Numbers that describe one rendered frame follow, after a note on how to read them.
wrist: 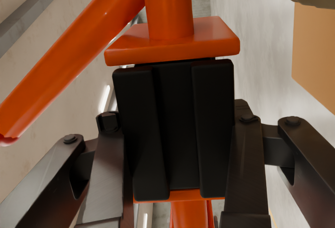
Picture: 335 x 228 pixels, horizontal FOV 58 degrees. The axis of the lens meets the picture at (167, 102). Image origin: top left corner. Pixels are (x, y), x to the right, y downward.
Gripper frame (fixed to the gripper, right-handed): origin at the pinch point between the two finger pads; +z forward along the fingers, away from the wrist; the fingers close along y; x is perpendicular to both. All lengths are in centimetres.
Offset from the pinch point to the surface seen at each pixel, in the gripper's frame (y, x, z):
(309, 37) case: 12.8, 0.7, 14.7
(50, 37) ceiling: -279, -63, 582
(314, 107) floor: 119, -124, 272
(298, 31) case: 12.8, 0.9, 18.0
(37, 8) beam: -252, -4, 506
